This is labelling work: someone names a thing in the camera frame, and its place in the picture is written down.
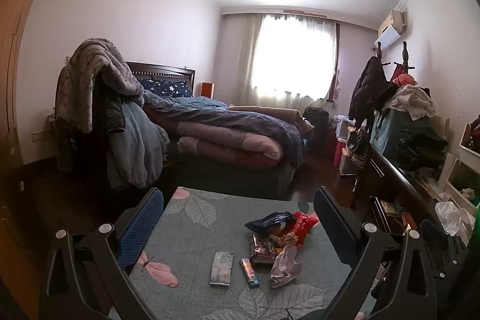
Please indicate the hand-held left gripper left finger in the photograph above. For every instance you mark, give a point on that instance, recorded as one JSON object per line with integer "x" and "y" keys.
{"x": 142, "y": 226}

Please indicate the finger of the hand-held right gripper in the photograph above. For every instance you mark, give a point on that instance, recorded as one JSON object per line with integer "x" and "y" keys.
{"x": 431, "y": 233}

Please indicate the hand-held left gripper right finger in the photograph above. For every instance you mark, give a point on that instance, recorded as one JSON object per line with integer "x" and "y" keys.
{"x": 333, "y": 222}

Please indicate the red snack packet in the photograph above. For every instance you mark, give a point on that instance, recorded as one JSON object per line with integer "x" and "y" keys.
{"x": 303, "y": 226}

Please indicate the dark blue snack packet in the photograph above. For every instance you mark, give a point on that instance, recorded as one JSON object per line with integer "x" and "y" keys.
{"x": 272, "y": 220}

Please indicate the white paper wrapper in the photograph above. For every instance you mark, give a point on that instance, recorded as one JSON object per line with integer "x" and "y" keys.
{"x": 285, "y": 267}

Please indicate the brown snack packet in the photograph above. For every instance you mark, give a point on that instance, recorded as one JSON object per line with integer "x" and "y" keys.
{"x": 262, "y": 250}

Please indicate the white tissue packet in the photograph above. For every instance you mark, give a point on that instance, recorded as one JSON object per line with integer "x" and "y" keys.
{"x": 221, "y": 267}

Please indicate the red folders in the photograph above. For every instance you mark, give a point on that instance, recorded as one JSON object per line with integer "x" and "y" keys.
{"x": 408, "y": 220}

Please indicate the white plastic bag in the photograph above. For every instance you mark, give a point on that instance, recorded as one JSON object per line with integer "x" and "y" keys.
{"x": 453, "y": 217}

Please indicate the illustrated book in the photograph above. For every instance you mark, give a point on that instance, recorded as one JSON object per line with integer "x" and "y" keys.
{"x": 392, "y": 209}

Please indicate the grey leaf print tablecloth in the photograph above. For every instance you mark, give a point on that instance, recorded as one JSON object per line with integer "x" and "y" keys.
{"x": 195, "y": 241}

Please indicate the red plastic container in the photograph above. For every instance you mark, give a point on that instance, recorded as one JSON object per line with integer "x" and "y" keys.
{"x": 338, "y": 153}

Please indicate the dark wooden cabinet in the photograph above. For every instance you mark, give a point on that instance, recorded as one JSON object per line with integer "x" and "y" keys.
{"x": 390, "y": 173}

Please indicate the light blue robe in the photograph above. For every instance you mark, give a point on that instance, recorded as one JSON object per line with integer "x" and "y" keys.
{"x": 131, "y": 151}

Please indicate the black handbag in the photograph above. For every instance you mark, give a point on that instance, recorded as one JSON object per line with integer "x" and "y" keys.
{"x": 356, "y": 147}

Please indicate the black garment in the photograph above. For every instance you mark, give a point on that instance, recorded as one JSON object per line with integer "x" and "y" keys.
{"x": 423, "y": 151}

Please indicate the white small appliance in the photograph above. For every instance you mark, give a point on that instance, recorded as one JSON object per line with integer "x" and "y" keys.
{"x": 343, "y": 128}

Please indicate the black suitcase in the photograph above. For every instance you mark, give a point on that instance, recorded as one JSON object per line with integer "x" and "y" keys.
{"x": 315, "y": 128}

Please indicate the yellow green lighter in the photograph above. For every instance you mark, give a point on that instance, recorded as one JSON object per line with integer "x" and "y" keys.
{"x": 248, "y": 271}

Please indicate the bed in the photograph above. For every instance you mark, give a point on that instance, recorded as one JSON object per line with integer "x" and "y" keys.
{"x": 232, "y": 177}

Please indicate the teal cloth cover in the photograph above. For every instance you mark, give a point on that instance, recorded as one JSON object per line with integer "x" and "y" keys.
{"x": 386, "y": 132}

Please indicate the pink quilt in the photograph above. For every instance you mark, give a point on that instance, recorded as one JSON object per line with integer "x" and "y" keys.
{"x": 225, "y": 143}

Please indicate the brown blanket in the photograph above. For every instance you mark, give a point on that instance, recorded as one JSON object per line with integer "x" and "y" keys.
{"x": 270, "y": 112}

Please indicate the white cloth pile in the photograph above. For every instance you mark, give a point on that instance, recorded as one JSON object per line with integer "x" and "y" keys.
{"x": 412, "y": 98}

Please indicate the blue duvet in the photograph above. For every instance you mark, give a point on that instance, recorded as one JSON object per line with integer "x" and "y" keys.
{"x": 232, "y": 121}

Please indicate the black coat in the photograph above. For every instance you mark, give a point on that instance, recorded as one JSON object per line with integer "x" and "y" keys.
{"x": 369, "y": 87}

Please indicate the blue star print pillow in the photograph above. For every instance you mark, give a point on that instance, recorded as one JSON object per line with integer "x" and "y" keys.
{"x": 168, "y": 87}

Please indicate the orange wooden nightstand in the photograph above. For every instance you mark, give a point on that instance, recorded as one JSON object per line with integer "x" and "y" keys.
{"x": 207, "y": 89}

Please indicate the red garment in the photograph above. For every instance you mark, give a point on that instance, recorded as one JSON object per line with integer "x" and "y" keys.
{"x": 403, "y": 80}

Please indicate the dark wooden headboard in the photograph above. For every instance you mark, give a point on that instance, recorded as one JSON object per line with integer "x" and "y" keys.
{"x": 161, "y": 70}

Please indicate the grey fleece blanket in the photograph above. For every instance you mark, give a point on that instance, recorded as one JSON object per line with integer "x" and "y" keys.
{"x": 97, "y": 65}

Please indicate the white sheer curtain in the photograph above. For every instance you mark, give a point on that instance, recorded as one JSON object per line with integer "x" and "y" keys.
{"x": 296, "y": 54}

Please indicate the wooden coat rack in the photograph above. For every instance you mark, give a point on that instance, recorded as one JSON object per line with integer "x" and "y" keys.
{"x": 404, "y": 54}

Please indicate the white air conditioner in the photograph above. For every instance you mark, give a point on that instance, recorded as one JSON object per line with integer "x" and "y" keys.
{"x": 390, "y": 35}

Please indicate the white shelf frame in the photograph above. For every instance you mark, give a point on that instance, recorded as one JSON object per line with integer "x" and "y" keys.
{"x": 468, "y": 155}

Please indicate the white wall socket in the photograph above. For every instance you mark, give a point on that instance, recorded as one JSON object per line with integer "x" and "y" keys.
{"x": 39, "y": 135}

